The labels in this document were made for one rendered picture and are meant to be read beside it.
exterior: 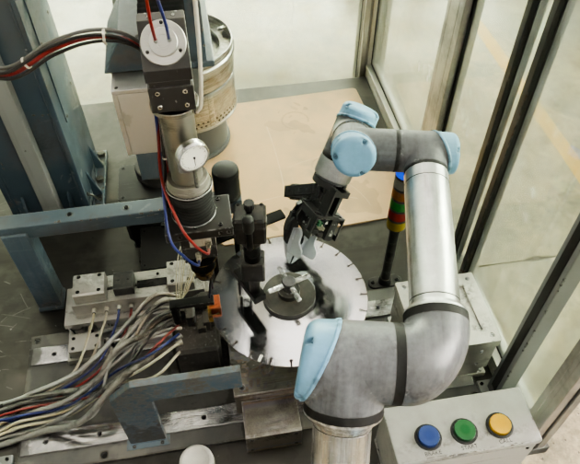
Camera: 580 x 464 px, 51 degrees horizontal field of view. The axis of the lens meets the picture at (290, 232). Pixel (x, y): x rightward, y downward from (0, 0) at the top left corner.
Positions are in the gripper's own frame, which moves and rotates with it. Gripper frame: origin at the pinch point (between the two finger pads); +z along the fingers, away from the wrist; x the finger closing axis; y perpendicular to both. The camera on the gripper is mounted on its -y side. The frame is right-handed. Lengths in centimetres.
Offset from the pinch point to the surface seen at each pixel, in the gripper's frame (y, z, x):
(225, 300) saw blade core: 1.0, 11.4, -12.2
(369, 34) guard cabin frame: -78, -41, 58
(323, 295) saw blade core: 9.3, 3.6, 5.0
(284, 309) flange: 9.5, 7.2, -3.4
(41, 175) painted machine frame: -53, 14, -40
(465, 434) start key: 44.4, 8.6, 19.1
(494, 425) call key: 46, 6, 24
